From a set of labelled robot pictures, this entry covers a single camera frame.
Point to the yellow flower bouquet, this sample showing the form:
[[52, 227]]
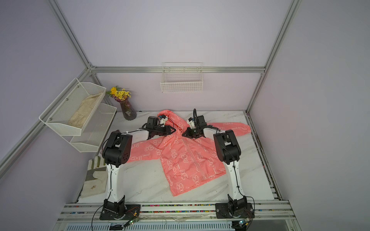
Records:
[[119, 94]]

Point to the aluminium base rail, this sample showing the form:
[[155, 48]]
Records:
[[179, 216]]

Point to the beige glove on shelf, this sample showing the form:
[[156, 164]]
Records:
[[80, 117]]

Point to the white wire wall basket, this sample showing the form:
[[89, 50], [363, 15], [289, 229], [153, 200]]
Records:
[[181, 77]]

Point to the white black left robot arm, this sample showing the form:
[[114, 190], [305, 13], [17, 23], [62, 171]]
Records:
[[116, 153]]

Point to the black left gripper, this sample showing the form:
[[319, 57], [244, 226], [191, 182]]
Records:
[[167, 130]]

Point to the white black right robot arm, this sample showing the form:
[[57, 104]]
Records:
[[228, 151]]

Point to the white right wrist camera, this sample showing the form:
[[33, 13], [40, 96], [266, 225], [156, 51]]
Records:
[[191, 123]]

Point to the cream green work glove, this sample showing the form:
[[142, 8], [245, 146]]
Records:
[[96, 178]]

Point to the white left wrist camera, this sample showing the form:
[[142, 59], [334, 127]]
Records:
[[162, 120]]

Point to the pink bear print jacket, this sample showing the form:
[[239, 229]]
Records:
[[187, 163]]

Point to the purple ribbed glass vase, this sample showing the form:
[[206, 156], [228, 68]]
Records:
[[128, 111]]

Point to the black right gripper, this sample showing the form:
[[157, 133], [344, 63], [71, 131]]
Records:
[[189, 135]]

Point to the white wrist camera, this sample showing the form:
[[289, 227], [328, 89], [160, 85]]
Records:
[[162, 120], [191, 123]]

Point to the white mesh two-tier shelf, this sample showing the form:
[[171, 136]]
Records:
[[90, 138]]

